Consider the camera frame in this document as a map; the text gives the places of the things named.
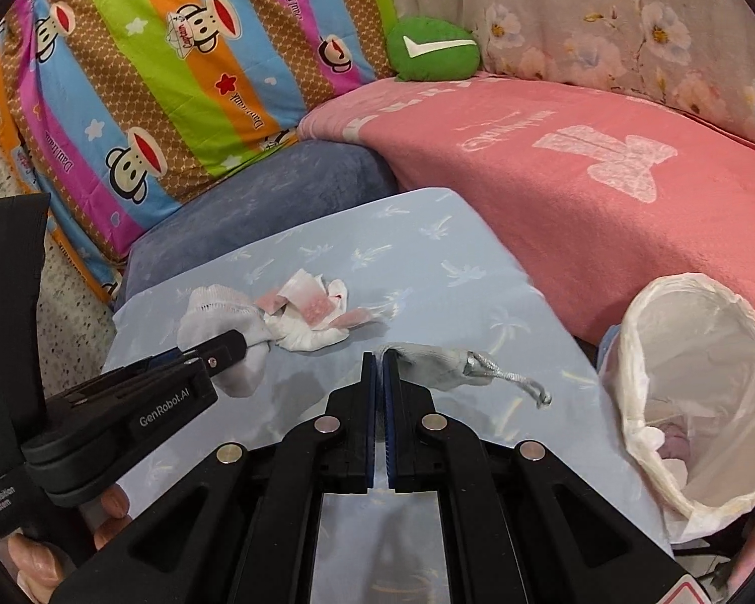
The grey silver sock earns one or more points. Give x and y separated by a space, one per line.
446 369

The grey floral quilt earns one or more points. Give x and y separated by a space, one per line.
697 56

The white-lined trash bin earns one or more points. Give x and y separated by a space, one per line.
682 371

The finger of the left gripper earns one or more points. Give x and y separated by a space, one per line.
216 354

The colourful monkey-print pillow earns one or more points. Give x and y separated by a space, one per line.
124 110

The dark blue velvet cushion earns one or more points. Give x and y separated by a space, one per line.
298 184

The pink towel blanket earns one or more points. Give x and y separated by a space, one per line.
594 193

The green round plush cushion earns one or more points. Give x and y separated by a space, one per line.
422 49

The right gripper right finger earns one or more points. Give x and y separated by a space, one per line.
517 523

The white pink cloth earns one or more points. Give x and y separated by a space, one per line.
307 313

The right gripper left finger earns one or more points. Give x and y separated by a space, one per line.
242 525

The left hand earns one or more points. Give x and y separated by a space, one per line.
42 564

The light blue palm-print pillow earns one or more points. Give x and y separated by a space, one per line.
435 274

